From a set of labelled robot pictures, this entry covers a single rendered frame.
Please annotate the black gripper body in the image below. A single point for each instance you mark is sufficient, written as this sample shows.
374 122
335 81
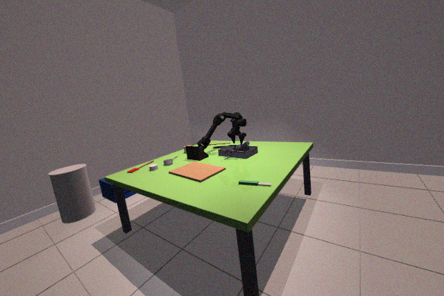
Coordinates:
243 134

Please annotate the wooden board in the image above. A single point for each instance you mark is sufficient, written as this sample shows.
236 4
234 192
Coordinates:
197 171

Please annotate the grey saucepan with long handle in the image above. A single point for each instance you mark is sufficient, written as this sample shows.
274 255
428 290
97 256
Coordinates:
168 161

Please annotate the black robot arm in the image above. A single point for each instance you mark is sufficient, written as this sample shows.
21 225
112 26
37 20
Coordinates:
236 120

